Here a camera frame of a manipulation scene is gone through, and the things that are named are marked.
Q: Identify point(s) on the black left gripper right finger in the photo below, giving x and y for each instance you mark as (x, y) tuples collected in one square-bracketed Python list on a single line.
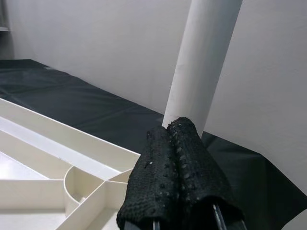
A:
[(204, 172)]

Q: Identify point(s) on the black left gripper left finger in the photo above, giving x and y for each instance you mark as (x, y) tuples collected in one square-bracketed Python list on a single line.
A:
[(151, 179)]

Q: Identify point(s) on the white plastic table leg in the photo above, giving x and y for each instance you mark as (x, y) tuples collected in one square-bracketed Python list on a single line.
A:
[(204, 60)]

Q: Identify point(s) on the white plastic table top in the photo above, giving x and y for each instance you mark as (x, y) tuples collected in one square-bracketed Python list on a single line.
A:
[(36, 191)]

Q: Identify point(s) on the black tablecloth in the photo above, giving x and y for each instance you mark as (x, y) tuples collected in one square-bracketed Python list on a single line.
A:
[(84, 100)]

